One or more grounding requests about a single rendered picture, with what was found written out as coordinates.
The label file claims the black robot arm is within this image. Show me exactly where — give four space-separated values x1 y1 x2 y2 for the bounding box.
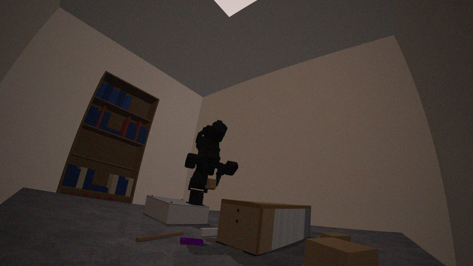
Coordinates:
186 120 227 206

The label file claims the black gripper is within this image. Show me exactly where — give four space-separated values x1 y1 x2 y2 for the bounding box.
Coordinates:
185 145 238 186

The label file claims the small purple block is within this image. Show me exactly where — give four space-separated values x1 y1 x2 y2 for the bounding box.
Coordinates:
180 237 204 246

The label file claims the brown flat bar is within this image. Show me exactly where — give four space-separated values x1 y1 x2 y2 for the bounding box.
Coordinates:
136 231 184 242

